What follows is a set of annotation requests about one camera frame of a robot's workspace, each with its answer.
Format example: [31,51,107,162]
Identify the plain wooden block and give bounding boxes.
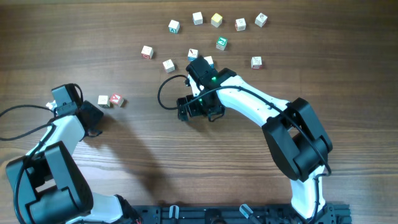
[98,95,111,108]

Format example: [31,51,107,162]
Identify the red A block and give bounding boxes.
[109,93,124,107]

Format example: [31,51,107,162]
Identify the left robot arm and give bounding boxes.
[6,83,142,224]

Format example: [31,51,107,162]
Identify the wooden block blue side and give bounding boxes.
[204,56,214,68]

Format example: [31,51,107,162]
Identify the wooden block blue picture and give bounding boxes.
[187,49,198,62]

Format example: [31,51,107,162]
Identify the wooden block red stripes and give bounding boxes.
[162,59,175,73]

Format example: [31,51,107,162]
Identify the green picture block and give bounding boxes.
[216,36,228,50]

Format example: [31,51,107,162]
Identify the wooden block red bottom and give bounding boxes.
[251,57,262,69]

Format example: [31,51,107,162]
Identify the wooden block red left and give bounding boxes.
[141,45,154,59]

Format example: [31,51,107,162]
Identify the wooden block teal side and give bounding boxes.
[168,20,180,34]

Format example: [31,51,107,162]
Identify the white wooden block top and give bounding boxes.
[192,12,203,25]

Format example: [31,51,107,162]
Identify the yellow wooden block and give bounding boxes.
[211,13,223,27]

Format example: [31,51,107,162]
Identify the wooden block red picture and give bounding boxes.
[235,18,246,32]

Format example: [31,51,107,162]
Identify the wooden block far right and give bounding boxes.
[254,12,268,27]

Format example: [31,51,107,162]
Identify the left camera cable black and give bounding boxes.
[1,107,53,139]

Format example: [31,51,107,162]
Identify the camera cable black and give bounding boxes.
[1,107,53,139]
[157,74,332,224]

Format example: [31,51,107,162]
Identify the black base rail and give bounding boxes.
[134,203,353,224]

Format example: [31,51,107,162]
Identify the right camera cable black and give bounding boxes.
[157,74,332,224]

